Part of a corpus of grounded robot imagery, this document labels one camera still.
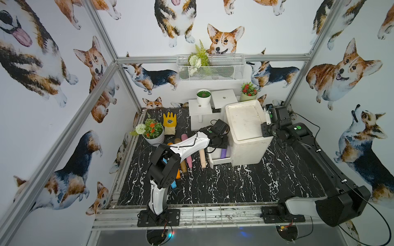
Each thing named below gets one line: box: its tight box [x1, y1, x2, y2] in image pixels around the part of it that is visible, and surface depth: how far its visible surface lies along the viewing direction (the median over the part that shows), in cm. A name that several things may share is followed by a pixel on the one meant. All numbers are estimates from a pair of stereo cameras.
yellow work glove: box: [162, 111, 177, 136], surface depth 112 cm
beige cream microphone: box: [199, 148, 207, 169], surface depth 93 cm
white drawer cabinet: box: [225, 99, 274, 167], surface depth 84 cm
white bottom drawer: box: [207, 146, 232, 169], surface depth 94 cm
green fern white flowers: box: [187, 39, 211, 75], surface depth 83 cm
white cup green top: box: [196, 88, 212, 108], surface depth 100 cm
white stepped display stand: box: [188, 89, 239, 132], surface depth 101 cm
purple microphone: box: [220, 148, 227, 159], surface depth 95 cm
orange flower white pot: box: [129, 116, 165, 147], surface depth 93 cm
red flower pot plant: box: [240, 81, 261, 102], surface depth 97 cm
